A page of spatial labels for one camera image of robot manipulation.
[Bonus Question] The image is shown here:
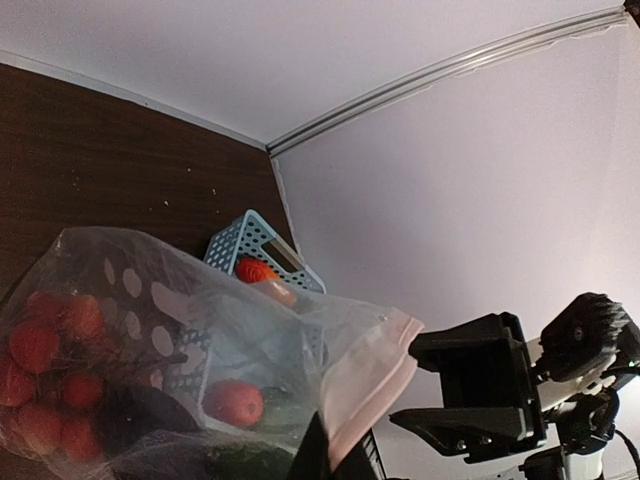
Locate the light blue plastic basket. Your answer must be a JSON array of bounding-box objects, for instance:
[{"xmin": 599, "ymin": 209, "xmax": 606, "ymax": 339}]
[{"xmin": 163, "ymin": 210, "xmax": 326, "ymax": 416}]

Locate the dark purple eggplant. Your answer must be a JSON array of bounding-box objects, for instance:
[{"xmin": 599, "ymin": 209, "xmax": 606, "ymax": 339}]
[{"xmin": 94, "ymin": 384, "xmax": 200, "ymax": 456}]

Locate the red peach bunch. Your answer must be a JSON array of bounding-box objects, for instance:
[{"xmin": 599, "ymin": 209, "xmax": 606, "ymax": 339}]
[{"xmin": 1, "ymin": 292, "xmax": 108, "ymax": 463}]

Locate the clear zip top bag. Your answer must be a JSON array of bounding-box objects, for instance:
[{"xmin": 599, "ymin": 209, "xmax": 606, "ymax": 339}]
[{"xmin": 1, "ymin": 227, "xmax": 423, "ymax": 479}]

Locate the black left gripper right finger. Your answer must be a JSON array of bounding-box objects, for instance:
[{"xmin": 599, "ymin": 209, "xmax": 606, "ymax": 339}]
[{"xmin": 337, "ymin": 429, "xmax": 387, "ymax": 480}]

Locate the red tomato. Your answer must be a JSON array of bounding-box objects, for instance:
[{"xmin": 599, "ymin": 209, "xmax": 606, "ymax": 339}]
[{"xmin": 201, "ymin": 380, "xmax": 264, "ymax": 428}]

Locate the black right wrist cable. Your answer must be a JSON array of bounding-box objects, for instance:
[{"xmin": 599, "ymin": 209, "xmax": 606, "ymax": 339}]
[{"xmin": 607, "ymin": 424, "xmax": 640, "ymax": 466}]

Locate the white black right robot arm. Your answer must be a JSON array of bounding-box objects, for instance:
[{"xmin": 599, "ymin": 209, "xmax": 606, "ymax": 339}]
[{"xmin": 390, "ymin": 292, "xmax": 639, "ymax": 479}]

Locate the green cucumber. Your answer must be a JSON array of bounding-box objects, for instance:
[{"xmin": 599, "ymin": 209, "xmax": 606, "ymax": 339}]
[{"xmin": 203, "ymin": 435, "xmax": 294, "ymax": 480}]

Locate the orange red pepper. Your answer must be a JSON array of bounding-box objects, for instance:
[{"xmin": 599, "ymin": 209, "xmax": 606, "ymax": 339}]
[{"xmin": 235, "ymin": 257, "xmax": 297, "ymax": 307}]

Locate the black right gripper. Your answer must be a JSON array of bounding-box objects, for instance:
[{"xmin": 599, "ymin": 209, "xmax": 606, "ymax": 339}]
[{"xmin": 389, "ymin": 312, "xmax": 548, "ymax": 463}]

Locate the right aluminium frame post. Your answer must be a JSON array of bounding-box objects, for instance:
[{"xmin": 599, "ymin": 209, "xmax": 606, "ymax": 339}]
[{"xmin": 266, "ymin": 6, "xmax": 630, "ymax": 157}]

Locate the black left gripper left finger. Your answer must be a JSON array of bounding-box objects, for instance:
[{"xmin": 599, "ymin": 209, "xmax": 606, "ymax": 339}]
[{"xmin": 286, "ymin": 412, "xmax": 330, "ymax": 480}]

